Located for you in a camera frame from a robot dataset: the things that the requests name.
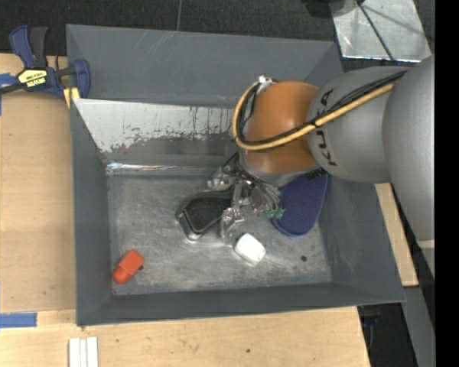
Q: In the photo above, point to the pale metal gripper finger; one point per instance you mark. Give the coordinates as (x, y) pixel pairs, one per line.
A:
(239, 214)
(225, 226)

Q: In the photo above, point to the black and silver stapler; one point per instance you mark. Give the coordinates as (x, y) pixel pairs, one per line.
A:
(204, 210)

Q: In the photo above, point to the white small box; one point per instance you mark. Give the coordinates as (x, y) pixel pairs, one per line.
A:
(249, 248)

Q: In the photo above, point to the blue oval sponge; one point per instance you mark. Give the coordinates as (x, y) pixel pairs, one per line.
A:
(302, 205)

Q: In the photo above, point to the red-orange plastic cap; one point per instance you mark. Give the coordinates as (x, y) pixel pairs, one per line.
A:
(129, 266)

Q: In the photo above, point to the grey metal bin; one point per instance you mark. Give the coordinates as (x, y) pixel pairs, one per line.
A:
(145, 67)

